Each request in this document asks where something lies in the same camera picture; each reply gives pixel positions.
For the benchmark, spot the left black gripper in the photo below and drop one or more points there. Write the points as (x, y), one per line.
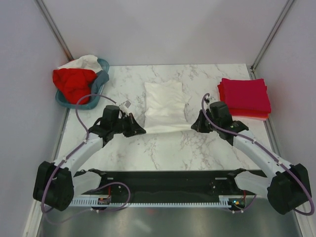
(137, 129)

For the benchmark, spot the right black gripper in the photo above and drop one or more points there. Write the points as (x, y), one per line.
(198, 126)

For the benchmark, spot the white robot print t shirt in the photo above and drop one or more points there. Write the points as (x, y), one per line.
(165, 107)

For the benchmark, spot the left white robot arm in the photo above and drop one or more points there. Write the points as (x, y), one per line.
(58, 182)

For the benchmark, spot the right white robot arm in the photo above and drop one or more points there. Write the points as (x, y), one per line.
(284, 185)

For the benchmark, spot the folded magenta t shirt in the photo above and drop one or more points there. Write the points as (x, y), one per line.
(246, 94)

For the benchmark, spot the grey blue t shirt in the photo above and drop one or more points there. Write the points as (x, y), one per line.
(99, 82)

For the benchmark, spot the plain white t shirt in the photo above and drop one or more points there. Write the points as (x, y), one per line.
(88, 62)

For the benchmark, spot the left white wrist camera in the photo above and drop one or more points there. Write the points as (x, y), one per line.
(124, 107)

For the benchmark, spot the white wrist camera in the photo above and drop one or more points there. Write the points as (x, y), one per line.
(124, 107)
(209, 100)

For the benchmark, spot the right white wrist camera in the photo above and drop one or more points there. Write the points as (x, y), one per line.
(209, 100)

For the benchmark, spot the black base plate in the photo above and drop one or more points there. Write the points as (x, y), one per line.
(168, 185)

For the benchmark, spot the right aluminium corner post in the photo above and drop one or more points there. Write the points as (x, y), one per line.
(274, 30)

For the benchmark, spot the aluminium corner post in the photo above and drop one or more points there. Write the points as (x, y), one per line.
(53, 27)
(274, 30)

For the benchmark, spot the white slotted cable duct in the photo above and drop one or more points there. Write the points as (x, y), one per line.
(95, 201)

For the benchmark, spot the left aluminium side rail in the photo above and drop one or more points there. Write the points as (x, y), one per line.
(35, 214)

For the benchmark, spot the left aluminium corner post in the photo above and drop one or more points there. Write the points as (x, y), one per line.
(53, 27)

